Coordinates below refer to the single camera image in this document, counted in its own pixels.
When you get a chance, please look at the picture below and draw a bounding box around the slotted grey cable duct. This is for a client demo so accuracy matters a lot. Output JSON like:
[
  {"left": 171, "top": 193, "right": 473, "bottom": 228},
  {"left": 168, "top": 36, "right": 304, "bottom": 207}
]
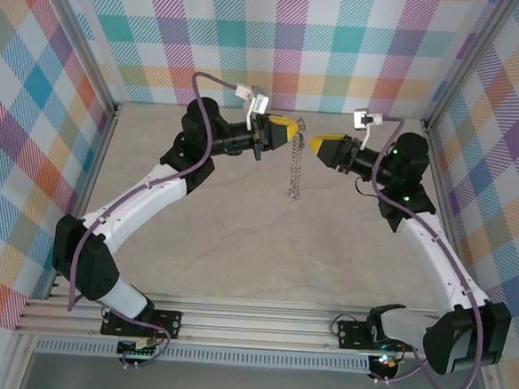
[{"left": 34, "top": 332, "right": 374, "bottom": 377}]

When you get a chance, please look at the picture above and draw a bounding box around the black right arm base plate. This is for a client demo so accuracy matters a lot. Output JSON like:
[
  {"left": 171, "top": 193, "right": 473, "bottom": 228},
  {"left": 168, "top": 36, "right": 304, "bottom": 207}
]
[{"left": 335, "top": 317, "right": 411, "bottom": 355}]

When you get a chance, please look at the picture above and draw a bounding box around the silver keyring chain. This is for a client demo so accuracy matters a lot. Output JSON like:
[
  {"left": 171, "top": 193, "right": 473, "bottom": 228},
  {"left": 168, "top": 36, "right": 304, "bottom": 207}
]
[{"left": 285, "top": 115, "right": 309, "bottom": 202}]

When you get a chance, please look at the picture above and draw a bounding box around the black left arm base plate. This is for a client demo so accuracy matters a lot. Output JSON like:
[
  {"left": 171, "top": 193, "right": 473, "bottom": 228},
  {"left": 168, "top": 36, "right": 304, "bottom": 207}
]
[{"left": 99, "top": 306, "right": 185, "bottom": 342}]

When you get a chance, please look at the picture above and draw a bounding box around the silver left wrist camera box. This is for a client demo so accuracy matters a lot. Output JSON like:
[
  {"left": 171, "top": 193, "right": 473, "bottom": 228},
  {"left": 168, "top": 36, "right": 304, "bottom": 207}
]
[{"left": 233, "top": 83, "right": 271, "bottom": 115}]

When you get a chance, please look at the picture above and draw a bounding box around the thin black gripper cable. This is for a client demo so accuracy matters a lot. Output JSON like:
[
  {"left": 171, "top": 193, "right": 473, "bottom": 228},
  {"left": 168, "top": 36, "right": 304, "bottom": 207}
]
[{"left": 352, "top": 176, "right": 380, "bottom": 199}]

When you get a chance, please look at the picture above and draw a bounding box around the green circuit board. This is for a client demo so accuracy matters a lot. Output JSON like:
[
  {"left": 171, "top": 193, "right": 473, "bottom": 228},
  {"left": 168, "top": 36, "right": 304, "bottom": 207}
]
[
  {"left": 116, "top": 336, "right": 164, "bottom": 361},
  {"left": 371, "top": 351, "right": 405, "bottom": 374}
]

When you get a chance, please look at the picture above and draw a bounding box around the grey metal bottom panel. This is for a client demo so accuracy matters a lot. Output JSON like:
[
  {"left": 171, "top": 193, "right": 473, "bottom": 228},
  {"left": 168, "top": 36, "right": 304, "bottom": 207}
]
[{"left": 18, "top": 349, "right": 497, "bottom": 389}]

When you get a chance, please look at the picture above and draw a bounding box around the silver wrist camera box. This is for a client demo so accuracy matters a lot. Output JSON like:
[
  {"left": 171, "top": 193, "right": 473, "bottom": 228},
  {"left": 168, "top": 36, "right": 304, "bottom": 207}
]
[
  {"left": 233, "top": 83, "right": 271, "bottom": 115},
  {"left": 351, "top": 107, "right": 385, "bottom": 132}
]

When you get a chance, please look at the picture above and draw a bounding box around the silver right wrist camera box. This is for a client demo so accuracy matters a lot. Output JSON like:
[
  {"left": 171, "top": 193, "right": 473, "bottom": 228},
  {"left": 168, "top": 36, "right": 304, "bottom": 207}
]
[{"left": 351, "top": 107, "right": 385, "bottom": 132}]

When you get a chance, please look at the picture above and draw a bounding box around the aluminium corner post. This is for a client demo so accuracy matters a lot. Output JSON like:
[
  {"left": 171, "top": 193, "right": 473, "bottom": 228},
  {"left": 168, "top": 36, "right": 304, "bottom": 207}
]
[
  {"left": 27, "top": 0, "right": 132, "bottom": 122},
  {"left": 422, "top": 0, "right": 519, "bottom": 138}
]

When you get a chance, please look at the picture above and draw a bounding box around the aluminium side rail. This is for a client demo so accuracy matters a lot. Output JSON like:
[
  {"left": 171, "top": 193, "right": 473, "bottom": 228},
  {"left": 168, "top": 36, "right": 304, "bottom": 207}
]
[
  {"left": 40, "top": 98, "right": 124, "bottom": 305},
  {"left": 408, "top": 118, "right": 510, "bottom": 297}
]

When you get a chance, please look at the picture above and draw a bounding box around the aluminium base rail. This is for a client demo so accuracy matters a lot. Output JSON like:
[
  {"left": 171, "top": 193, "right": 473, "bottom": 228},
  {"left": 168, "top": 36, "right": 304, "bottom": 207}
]
[{"left": 13, "top": 282, "right": 439, "bottom": 361}]

